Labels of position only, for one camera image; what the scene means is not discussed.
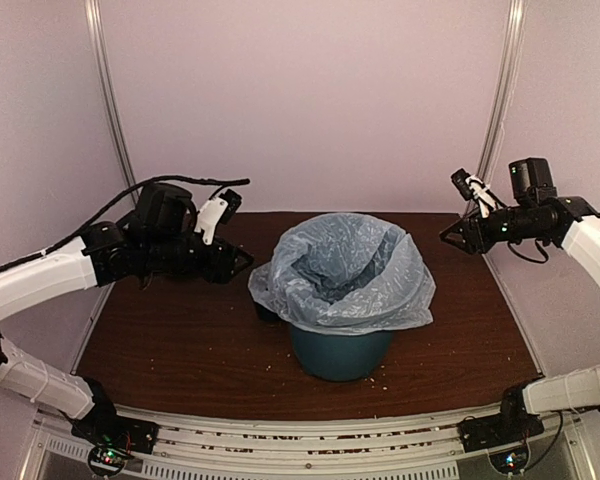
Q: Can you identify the translucent blue trash bag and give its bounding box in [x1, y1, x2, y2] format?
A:
[248, 213, 436, 336]

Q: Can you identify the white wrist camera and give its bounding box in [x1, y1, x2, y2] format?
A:
[451, 169, 502, 218]
[194, 189, 242, 246]

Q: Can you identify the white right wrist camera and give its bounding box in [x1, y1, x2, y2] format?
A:
[451, 169, 502, 218]

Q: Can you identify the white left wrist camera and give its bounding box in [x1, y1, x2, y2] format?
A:
[194, 189, 242, 246]

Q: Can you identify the aluminium front rail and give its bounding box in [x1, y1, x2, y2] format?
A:
[16, 404, 597, 479]

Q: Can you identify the teal plastic trash bin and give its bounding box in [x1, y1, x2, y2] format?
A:
[289, 326, 394, 383]

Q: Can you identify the aluminium corner post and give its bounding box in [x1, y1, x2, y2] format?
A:
[478, 0, 527, 179]
[84, 0, 136, 186]

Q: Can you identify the black braided cable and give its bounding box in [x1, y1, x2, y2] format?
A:
[0, 175, 251, 281]

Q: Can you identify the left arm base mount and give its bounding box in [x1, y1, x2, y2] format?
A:
[67, 415, 159, 479]

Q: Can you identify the aluminium corner post left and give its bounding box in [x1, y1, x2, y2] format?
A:
[84, 0, 136, 186]

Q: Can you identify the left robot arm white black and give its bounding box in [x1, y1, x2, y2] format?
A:
[0, 175, 253, 444]

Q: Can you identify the dark blue mug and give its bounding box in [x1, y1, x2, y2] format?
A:
[253, 302, 282, 324]

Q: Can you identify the aluminium corner post right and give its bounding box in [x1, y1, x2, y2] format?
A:
[478, 0, 527, 179]

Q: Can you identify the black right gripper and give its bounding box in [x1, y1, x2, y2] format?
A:
[439, 202, 544, 254]

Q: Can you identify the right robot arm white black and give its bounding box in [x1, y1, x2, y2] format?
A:
[439, 158, 600, 442]

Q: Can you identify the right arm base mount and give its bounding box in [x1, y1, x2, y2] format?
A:
[457, 413, 545, 476]

